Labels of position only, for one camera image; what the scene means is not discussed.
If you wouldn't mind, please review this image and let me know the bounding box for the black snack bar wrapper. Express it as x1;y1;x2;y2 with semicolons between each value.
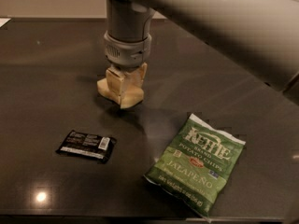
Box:
56;130;117;163

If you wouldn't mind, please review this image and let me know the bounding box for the green jalapeno chip bag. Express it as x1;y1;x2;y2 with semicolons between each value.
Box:
145;114;245;219

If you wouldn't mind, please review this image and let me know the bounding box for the pale yellow sponge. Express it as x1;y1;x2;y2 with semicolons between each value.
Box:
97;72;144;109

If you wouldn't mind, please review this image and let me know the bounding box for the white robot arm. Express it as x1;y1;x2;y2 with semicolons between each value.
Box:
105;0;299;104

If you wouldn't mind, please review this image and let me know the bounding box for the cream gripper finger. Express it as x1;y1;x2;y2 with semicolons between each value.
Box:
106;65;128;104
131;63;148;88

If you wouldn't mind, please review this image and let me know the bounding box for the white paper sheet corner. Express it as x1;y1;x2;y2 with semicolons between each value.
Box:
0;18;11;28

